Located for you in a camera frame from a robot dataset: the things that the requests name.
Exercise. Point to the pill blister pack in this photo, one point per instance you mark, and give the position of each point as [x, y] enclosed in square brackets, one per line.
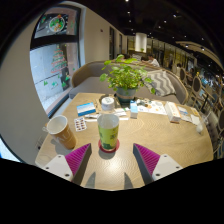
[80, 124]

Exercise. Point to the grey tufted chair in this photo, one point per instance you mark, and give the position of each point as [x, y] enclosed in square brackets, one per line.
[212, 128]

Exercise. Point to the clear green-labelled drink bottle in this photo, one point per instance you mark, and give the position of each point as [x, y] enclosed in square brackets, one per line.
[108, 131]

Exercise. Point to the printed white leaflet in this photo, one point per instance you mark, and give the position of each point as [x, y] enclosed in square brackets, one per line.
[153, 107]

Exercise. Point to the window with festive decals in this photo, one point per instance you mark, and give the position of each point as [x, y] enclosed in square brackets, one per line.
[53, 70]

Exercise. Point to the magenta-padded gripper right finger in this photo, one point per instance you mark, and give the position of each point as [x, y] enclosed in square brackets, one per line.
[164, 165]

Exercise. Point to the grey chevron pillow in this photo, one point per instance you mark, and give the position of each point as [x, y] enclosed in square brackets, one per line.
[161, 83]

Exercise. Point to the flat round red coaster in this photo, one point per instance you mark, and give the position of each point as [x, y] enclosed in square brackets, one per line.
[117, 147]

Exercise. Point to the blue and white card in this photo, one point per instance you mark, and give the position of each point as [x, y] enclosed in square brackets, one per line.
[86, 109]

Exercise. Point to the white and blue paper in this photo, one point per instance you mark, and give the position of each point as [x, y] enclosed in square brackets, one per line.
[186, 115]

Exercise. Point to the group of dining chairs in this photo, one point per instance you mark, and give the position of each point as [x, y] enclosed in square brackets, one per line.
[196, 85]

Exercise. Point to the person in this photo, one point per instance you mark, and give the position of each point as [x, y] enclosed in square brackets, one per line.
[154, 61]

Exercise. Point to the brown paper cup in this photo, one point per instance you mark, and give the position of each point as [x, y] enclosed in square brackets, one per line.
[65, 136]

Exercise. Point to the green potted plant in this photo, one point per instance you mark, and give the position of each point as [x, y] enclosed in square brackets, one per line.
[125, 76]

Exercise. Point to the clear plastic cup with straw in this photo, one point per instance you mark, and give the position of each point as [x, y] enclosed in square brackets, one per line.
[200, 127]

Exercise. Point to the small light blue box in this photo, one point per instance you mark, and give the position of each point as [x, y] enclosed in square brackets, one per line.
[134, 110]

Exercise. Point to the group of ceiling lights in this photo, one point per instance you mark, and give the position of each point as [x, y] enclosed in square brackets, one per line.
[174, 15]

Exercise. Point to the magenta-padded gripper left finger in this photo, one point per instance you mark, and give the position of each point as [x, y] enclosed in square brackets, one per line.
[60, 166]

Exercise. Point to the grey curved sofa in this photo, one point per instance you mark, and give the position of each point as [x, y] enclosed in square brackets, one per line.
[88, 85]

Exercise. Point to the translucent drink stirrer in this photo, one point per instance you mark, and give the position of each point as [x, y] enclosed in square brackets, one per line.
[45, 128]

